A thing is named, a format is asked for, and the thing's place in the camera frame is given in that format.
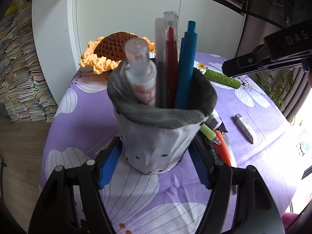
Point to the clear cap white glue pen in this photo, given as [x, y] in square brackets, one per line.
[141, 72]

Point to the white eraser in sleeve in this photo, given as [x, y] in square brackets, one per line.
[245, 127]

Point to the white flower gift tag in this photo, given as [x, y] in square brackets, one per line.
[202, 68]

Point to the tall floor paper stack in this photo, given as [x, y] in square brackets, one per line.
[24, 90]

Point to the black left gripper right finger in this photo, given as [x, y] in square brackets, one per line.
[203, 157]

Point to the crochet sunflower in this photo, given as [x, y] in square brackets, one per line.
[106, 53]

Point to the purple floral tablecloth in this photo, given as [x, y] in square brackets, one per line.
[154, 189]

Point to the blue marker pen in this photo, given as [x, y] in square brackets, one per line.
[186, 65]

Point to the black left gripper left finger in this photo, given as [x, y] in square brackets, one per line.
[106, 162]

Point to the white grey fabric pen holder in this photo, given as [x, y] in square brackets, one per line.
[160, 129]

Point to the striped chair back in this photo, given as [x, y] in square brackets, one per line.
[297, 95]

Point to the grey translucent pen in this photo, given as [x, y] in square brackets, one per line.
[160, 35]

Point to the green highlighter pen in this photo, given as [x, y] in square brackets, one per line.
[210, 134]

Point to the orange utility knife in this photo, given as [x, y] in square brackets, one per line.
[222, 150]

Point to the green potted plant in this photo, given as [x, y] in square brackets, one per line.
[276, 89]

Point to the red pen clear cap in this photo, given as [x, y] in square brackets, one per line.
[171, 45]

